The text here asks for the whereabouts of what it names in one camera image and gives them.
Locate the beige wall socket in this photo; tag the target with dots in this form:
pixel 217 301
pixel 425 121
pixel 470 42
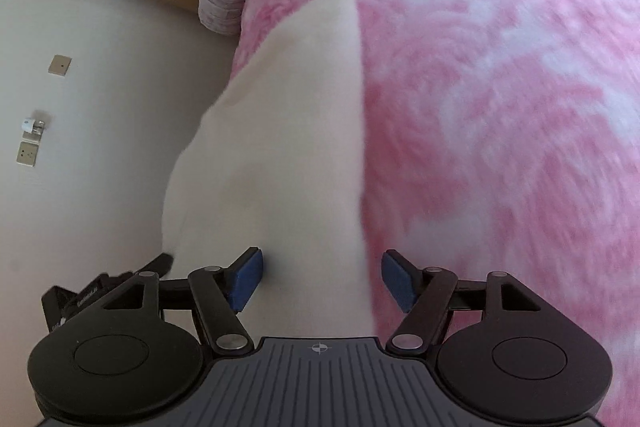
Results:
pixel 27 154

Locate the cream knit sweater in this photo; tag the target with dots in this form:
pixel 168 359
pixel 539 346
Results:
pixel 280 157

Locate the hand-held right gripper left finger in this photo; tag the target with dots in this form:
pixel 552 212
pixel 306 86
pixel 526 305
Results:
pixel 247 277

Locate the beige wall switch plate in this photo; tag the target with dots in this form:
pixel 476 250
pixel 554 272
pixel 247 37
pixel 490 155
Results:
pixel 60 65

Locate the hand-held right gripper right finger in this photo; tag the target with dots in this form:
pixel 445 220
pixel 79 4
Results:
pixel 397 277

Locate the pink floral blanket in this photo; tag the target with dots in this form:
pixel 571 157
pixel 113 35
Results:
pixel 500 107

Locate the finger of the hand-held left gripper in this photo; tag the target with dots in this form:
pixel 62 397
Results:
pixel 160 263

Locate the white wall plug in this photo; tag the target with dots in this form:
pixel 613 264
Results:
pixel 32 127

